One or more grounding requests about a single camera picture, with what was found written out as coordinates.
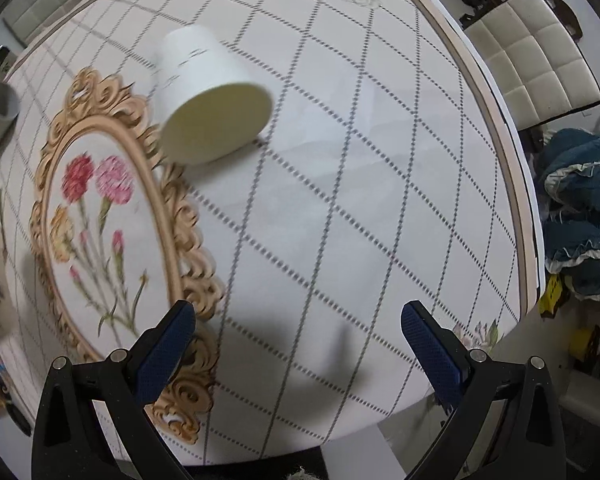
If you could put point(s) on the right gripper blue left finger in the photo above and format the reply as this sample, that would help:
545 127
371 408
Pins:
159 351

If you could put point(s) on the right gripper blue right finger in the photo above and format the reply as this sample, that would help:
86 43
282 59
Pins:
437 350

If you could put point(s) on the white paper cup lying right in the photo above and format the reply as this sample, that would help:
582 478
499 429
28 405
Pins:
206 103

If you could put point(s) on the floral patterned tablecloth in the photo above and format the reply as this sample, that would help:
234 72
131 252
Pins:
390 170

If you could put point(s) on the blue denim ruffled cloth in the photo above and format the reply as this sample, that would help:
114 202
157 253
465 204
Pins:
568 176

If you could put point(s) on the white padded chair right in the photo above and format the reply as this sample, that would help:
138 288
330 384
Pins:
536 64

